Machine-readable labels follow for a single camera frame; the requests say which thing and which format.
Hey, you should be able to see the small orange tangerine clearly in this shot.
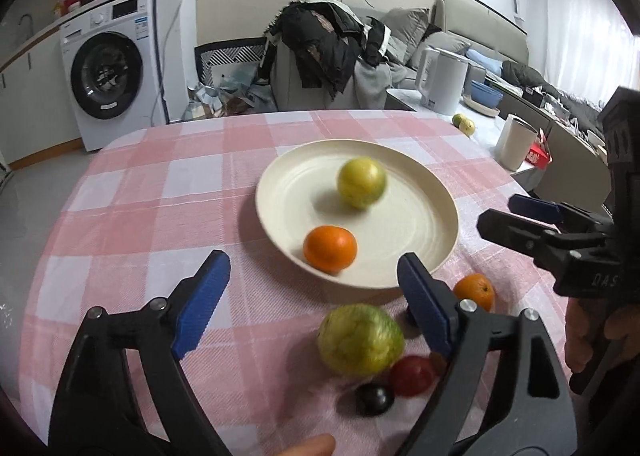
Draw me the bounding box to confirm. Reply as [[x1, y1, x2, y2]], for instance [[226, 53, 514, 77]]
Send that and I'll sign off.
[[454, 273, 496, 312]]

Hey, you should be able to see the red tomato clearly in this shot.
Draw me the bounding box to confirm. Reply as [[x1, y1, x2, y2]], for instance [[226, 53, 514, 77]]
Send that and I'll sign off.
[[388, 355, 436, 398]]

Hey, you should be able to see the large orange tangerine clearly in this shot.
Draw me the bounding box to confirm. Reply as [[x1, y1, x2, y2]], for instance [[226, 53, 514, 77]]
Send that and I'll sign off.
[[303, 225, 358, 274]]

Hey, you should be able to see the dark plum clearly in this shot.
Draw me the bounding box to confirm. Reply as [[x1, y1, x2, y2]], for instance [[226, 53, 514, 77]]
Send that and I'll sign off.
[[405, 308, 419, 329], [355, 381, 395, 417]]

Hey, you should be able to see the green bumpy guava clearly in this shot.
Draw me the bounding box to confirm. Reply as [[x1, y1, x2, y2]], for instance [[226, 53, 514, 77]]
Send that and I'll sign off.
[[317, 303, 405, 378]]

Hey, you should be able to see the smooth yellow guava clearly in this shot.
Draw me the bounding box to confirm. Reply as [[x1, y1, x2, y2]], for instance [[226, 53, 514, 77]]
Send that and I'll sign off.
[[337, 157, 387, 209]]

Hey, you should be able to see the brown longan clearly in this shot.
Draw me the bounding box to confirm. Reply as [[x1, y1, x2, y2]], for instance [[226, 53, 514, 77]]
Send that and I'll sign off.
[[428, 351, 447, 378]]

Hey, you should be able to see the person right hand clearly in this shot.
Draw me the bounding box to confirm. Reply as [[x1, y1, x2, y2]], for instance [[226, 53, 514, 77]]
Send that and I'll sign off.
[[564, 299, 639, 372]]

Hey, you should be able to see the person left hand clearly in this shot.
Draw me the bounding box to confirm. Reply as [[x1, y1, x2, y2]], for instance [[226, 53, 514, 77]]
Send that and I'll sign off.
[[278, 433, 336, 456]]

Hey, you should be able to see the red box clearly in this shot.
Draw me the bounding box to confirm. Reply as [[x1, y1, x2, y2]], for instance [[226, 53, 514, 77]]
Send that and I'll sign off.
[[525, 129, 552, 170]]

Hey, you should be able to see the white tumbler cup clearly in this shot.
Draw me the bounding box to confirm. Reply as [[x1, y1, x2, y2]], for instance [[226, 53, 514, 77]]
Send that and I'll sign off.
[[495, 114, 538, 172]]

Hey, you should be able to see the white side table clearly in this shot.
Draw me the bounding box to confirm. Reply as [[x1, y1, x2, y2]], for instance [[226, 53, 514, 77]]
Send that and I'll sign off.
[[385, 88, 544, 186]]

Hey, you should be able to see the cream round plate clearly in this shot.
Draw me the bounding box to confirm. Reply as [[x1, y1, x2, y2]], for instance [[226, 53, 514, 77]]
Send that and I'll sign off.
[[255, 140, 459, 290]]

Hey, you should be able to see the yellow fruit on side table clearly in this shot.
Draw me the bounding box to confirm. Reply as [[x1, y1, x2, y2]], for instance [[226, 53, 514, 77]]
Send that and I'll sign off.
[[458, 118, 475, 136]]

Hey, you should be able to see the blue bowl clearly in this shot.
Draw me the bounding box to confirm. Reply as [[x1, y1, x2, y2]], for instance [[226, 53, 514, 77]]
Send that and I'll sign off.
[[471, 80, 503, 108]]

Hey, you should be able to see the white electric kettle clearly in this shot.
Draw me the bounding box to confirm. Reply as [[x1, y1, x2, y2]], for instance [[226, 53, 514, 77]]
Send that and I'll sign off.
[[416, 46, 469, 116]]

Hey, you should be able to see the grey sofa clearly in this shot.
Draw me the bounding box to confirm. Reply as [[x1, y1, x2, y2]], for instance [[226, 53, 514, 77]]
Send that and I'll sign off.
[[349, 0, 640, 148]]

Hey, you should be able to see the grey cushion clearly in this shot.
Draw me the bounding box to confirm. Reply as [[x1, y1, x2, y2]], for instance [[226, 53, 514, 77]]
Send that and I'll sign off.
[[382, 8, 430, 64]]

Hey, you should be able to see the black mesh chair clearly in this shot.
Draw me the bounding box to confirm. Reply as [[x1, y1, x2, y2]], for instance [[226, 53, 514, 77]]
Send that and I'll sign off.
[[194, 37, 266, 86]]

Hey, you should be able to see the white washing machine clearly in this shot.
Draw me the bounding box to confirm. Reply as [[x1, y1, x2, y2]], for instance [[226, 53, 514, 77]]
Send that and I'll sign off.
[[60, 0, 168, 152]]

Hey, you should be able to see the pile of dark clothes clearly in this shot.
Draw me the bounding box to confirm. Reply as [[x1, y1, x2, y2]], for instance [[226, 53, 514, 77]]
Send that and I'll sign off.
[[256, 1, 392, 96]]

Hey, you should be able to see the kitchen faucet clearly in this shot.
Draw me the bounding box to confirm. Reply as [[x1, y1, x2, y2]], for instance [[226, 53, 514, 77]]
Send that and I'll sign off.
[[18, 13, 35, 41]]

